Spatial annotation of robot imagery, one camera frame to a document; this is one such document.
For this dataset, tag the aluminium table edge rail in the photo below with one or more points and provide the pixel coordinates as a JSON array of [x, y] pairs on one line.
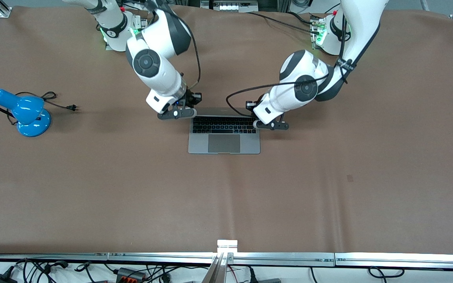
[[407, 260], [281, 258], [41, 256], [159, 257]]

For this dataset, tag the white power strip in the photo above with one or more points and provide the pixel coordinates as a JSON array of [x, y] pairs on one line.
[[234, 5]]

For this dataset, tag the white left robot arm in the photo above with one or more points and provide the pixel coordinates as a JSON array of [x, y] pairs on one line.
[[305, 88]]

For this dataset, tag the grey connector with orange levers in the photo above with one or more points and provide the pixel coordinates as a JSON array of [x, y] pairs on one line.
[[131, 274]]

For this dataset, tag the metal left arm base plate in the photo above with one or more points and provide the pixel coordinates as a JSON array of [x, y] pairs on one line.
[[315, 37]]

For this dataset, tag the shiny metal bracket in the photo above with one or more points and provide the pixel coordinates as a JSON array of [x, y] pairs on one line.
[[227, 245]]

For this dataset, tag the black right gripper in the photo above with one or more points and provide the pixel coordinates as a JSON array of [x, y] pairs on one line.
[[190, 98]]

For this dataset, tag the aluminium camera mount pole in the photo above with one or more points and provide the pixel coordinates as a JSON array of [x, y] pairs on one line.
[[218, 271]]

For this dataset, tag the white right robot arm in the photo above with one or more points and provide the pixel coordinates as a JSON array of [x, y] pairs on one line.
[[148, 63]]

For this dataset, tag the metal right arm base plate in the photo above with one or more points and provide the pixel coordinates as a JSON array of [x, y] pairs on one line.
[[142, 22]]

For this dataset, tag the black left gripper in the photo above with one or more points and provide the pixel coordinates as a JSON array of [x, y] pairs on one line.
[[251, 105]]

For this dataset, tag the blue desk lamp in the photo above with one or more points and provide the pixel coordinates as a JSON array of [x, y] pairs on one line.
[[30, 118]]

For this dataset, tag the brown table cover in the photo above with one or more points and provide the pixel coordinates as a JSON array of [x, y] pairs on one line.
[[226, 196]]

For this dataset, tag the grey laptop with black keyboard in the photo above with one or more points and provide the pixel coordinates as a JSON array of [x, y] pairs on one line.
[[224, 143]]

